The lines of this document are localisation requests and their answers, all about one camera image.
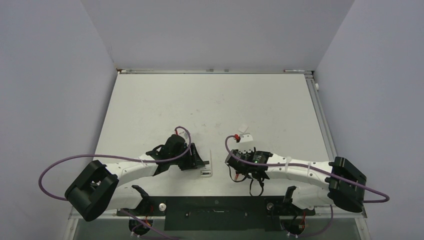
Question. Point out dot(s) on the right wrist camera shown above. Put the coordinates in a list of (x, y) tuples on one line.
[(243, 138)]

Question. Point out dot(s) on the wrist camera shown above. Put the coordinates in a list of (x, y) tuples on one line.
[(181, 134), (243, 138)]

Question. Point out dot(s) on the aluminium rail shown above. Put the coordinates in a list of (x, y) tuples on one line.
[(320, 212), (313, 89), (214, 71)]

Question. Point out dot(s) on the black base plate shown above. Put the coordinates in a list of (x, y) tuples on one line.
[(252, 212)]

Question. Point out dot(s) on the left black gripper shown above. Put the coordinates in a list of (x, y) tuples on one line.
[(189, 164)]

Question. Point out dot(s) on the aluminium rail right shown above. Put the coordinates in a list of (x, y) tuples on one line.
[(313, 89)]

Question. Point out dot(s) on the aluminium rail back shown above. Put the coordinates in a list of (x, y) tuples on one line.
[(214, 71)]

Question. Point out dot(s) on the aluminium rail front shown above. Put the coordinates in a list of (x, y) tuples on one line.
[(320, 212)]

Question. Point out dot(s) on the white red remote control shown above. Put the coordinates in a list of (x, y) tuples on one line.
[(206, 171)]

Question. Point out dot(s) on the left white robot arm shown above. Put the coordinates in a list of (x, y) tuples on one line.
[(101, 187)]

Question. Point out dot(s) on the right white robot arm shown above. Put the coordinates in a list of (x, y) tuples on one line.
[(327, 182)]

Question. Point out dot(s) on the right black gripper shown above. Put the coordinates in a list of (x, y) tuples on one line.
[(252, 153)]

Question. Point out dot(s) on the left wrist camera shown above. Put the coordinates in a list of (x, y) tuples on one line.
[(181, 134)]

